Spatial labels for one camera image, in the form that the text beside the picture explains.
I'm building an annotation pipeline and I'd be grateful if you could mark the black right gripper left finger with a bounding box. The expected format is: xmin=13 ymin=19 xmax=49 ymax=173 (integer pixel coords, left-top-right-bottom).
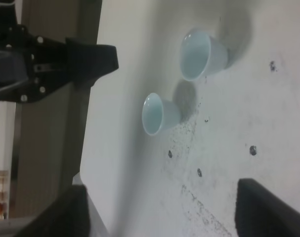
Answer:
xmin=16 ymin=185 xmax=90 ymax=237

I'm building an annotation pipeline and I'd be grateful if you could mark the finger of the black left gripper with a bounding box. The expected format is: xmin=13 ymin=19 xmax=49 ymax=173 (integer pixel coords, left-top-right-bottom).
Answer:
xmin=66 ymin=39 xmax=119 ymax=86

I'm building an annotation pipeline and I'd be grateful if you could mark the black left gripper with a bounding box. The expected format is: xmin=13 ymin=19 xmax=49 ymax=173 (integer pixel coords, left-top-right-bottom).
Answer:
xmin=0 ymin=25 xmax=68 ymax=104

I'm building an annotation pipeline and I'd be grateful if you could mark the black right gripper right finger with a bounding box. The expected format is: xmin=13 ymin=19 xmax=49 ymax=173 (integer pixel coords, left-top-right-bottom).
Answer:
xmin=235 ymin=178 xmax=300 ymax=237

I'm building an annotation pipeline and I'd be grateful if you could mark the near light blue teacup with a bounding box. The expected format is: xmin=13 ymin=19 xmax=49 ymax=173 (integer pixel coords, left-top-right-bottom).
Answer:
xmin=142 ymin=93 xmax=181 ymax=136

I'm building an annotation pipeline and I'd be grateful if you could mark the light blue teacup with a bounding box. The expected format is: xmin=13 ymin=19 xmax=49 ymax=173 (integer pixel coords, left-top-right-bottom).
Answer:
xmin=142 ymin=93 xmax=181 ymax=136
xmin=180 ymin=29 xmax=229 ymax=81

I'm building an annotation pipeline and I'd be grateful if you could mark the far light blue teacup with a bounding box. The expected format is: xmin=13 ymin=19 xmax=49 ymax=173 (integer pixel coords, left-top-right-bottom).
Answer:
xmin=180 ymin=29 xmax=229 ymax=81

